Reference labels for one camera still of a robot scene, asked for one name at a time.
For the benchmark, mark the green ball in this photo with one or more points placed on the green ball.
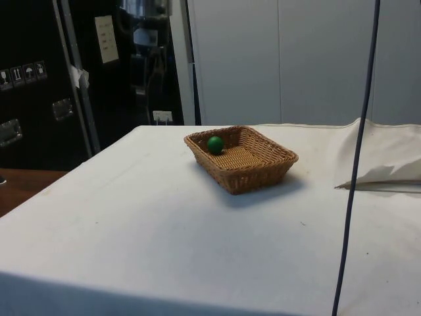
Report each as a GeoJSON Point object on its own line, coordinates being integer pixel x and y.
{"type": "Point", "coordinates": [215, 145]}

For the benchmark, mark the brown wicker basket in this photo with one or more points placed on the brown wicker basket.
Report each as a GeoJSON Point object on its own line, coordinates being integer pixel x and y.
{"type": "Point", "coordinates": [250, 164]}

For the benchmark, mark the pale lockers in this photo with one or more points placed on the pale lockers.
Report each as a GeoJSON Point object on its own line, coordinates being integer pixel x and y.
{"type": "Point", "coordinates": [296, 59]}

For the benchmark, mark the black cabinet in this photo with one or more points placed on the black cabinet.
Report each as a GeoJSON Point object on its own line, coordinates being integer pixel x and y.
{"type": "Point", "coordinates": [49, 82]}

